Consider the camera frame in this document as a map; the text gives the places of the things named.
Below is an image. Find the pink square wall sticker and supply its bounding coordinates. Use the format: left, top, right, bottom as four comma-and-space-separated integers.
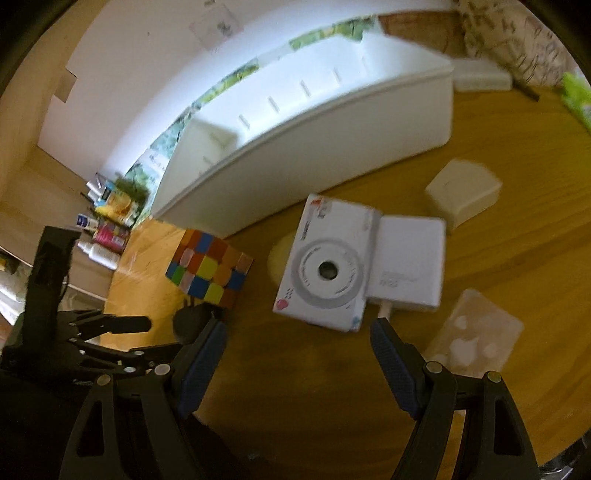
190, 7, 243, 51

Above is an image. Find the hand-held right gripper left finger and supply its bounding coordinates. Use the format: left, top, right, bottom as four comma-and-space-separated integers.
58, 316, 229, 480

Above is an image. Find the perfume bottle with green cap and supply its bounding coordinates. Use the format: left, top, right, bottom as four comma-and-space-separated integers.
422, 288, 525, 377

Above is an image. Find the black pen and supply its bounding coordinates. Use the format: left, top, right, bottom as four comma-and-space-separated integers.
512, 80, 541, 101

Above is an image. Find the small beige box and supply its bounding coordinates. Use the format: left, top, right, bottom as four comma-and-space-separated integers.
424, 158, 503, 232

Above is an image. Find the brown drawn cardboard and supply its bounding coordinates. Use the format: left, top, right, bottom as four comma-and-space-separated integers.
379, 9, 467, 58

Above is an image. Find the white carton box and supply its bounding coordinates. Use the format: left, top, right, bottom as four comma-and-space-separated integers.
139, 148, 171, 185

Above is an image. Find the white compact camera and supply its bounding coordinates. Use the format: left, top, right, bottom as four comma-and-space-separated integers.
272, 194, 383, 333

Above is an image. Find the green tissue pack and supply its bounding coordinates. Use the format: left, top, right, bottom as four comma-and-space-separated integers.
560, 71, 591, 134

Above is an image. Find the white plastic bottle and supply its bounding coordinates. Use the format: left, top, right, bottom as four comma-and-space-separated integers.
76, 240, 121, 271

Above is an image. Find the grape print paper strip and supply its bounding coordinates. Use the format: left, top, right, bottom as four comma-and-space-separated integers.
122, 16, 384, 217

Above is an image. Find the white plastic storage bin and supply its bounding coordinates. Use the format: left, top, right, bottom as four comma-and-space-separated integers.
150, 34, 455, 238

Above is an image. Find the colourful puzzle cube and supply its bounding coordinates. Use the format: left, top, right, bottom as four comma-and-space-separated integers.
165, 228, 254, 309

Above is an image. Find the white lidded box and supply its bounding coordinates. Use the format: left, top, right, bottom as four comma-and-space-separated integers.
455, 58, 514, 92

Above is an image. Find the black charger plug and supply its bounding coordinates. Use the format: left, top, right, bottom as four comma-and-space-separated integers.
172, 302, 218, 344

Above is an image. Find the printed fabric bag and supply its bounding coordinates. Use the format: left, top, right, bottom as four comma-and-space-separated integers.
459, 0, 573, 88

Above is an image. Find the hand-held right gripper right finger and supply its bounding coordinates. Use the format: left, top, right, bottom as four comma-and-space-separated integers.
368, 318, 541, 480

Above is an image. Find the white power adapter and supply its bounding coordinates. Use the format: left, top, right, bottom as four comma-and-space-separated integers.
367, 215, 448, 319

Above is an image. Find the clear wall hook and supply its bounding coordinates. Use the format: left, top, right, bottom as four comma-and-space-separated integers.
51, 69, 77, 104

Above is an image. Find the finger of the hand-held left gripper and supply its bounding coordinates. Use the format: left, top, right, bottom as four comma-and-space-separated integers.
78, 343, 179, 374
74, 315, 153, 342

